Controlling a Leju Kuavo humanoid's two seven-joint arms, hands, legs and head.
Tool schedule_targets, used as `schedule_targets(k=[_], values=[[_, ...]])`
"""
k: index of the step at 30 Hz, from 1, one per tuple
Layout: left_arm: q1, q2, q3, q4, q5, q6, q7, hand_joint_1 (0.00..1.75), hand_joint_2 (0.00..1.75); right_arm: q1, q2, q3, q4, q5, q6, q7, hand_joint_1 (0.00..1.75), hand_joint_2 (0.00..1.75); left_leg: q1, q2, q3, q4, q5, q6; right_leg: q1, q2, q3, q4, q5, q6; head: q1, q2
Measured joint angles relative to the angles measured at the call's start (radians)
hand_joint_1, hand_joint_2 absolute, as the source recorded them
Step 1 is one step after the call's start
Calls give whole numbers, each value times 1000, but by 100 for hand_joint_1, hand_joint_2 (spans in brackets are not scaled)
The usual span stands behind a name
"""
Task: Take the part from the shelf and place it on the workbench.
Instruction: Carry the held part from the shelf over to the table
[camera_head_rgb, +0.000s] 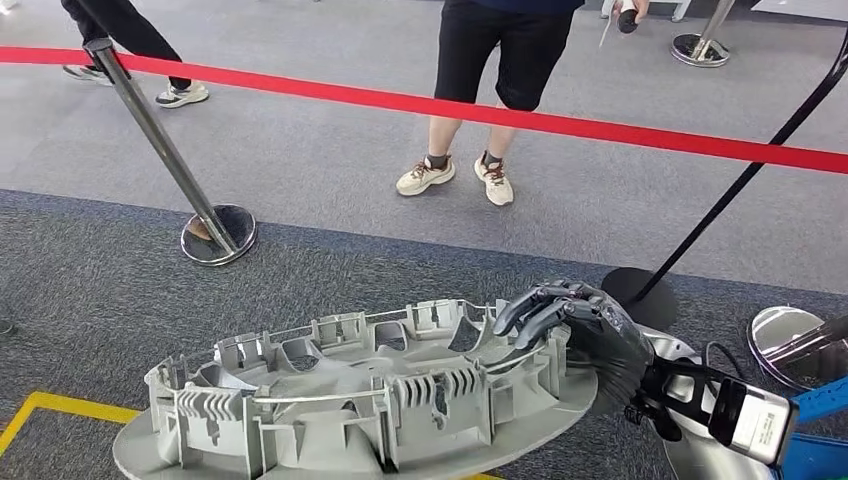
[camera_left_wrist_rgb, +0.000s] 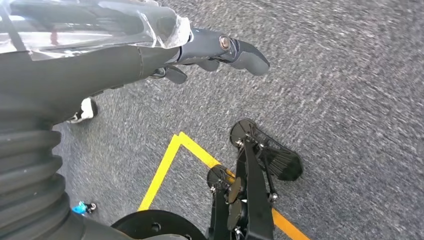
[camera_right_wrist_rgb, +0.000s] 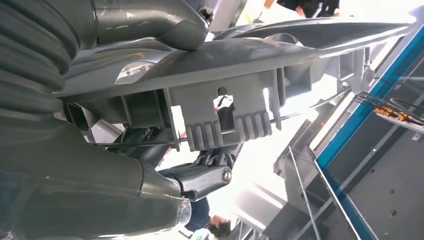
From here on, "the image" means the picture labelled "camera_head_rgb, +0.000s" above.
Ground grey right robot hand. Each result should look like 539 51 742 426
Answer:
493 279 657 415

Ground grey plastic wheel cover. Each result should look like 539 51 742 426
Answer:
112 298 601 480

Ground black floor stand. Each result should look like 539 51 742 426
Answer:
601 29 848 333

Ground red barrier belt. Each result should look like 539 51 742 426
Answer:
0 44 848 177

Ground person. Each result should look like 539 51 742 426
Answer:
60 0 211 110
396 0 652 207

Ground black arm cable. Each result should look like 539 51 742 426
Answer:
702 341 750 386

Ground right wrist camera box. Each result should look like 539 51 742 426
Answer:
707 376 801 469

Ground blue metal shelf frame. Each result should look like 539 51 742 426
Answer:
771 376 848 480

